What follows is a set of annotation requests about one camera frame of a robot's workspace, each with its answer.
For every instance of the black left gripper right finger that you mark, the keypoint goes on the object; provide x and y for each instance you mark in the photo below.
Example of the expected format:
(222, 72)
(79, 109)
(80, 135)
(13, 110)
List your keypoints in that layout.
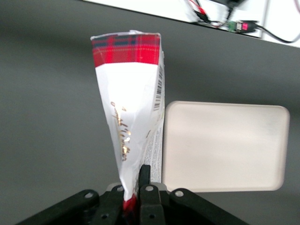
(150, 201)

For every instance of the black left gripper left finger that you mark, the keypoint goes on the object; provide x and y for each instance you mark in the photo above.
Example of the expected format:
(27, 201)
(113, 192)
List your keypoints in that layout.
(112, 206)

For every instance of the red tartan cookie box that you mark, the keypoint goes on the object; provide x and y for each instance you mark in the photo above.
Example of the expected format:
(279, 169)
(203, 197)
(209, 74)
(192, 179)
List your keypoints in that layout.
(131, 98)

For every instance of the cream rectangular tray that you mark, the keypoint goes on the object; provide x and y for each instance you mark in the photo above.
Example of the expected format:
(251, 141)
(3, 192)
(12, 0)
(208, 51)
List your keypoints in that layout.
(225, 147)

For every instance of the red clip leads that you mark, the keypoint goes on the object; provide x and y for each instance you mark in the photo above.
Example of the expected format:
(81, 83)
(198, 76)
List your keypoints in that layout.
(199, 11)

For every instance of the green circuit board connector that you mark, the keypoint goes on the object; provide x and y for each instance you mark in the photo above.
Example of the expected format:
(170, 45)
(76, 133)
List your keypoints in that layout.
(237, 25)

